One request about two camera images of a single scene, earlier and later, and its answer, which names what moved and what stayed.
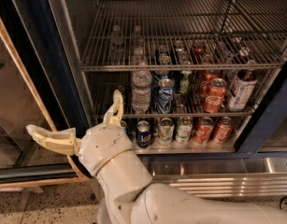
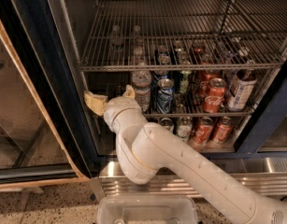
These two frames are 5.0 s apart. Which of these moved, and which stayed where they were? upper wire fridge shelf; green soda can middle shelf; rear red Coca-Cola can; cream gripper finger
Moved: cream gripper finger
Stayed: green soda can middle shelf; upper wire fridge shelf; rear red Coca-Cola can
